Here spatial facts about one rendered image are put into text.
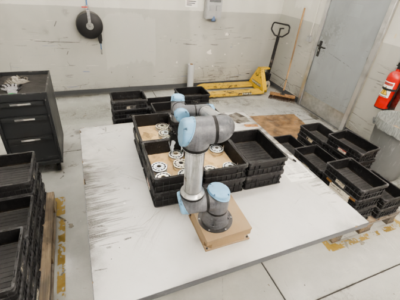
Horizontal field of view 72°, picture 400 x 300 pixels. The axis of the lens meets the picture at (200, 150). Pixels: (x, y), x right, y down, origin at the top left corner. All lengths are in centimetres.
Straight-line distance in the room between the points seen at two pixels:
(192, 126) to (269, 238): 86
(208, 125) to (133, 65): 394
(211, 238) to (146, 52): 390
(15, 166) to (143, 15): 307
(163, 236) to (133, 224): 19
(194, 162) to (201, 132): 16
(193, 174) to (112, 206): 69
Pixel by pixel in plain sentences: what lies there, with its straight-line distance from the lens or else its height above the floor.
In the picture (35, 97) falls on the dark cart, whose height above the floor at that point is 86.
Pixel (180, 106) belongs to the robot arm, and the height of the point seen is 130.
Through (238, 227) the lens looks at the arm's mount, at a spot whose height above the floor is 79.
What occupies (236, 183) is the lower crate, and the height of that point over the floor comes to 78.
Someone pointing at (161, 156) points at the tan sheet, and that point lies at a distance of 188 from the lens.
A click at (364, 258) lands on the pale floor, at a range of 284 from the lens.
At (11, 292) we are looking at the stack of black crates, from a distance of 171.
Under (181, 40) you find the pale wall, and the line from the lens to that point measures 504.
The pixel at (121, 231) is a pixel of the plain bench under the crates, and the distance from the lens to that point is 160.
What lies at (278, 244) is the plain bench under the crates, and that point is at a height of 70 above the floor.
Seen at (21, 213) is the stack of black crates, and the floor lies 38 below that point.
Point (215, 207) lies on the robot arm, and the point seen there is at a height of 95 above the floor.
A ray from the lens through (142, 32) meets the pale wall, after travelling 484.
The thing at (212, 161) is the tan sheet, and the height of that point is 83.
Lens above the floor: 192
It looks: 34 degrees down
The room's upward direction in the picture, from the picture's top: 6 degrees clockwise
